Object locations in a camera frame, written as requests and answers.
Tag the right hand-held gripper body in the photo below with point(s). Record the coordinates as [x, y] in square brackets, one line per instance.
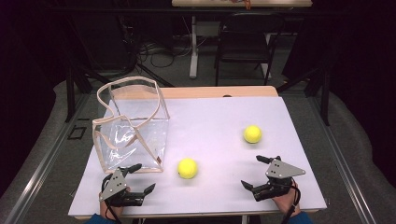
[281, 170]

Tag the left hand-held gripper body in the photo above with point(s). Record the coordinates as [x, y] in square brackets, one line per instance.
[113, 185]

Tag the yellow tennis ball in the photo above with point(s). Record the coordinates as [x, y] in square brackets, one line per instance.
[187, 168]
[252, 134]

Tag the clear plastic bag beige trim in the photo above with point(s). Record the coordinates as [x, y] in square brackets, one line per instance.
[130, 137]

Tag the person's left hand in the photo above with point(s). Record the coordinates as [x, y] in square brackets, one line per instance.
[107, 210]

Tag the person's right hand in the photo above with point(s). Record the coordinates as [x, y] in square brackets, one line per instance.
[291, 202]

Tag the white table mat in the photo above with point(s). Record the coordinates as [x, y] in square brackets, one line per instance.
[218, 140]

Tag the light wooden table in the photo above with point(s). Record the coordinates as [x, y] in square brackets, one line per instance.
[202, 92]

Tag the black folding chair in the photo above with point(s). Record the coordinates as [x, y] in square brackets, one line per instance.
[246, 40]

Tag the small orange object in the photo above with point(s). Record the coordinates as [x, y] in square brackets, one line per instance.
[247, 4]

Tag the wooden desk with white legs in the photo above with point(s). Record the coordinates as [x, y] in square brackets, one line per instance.
[218, 3]

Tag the metal floor rail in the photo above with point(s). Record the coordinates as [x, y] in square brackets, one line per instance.
[40, 174]
[345, 168]

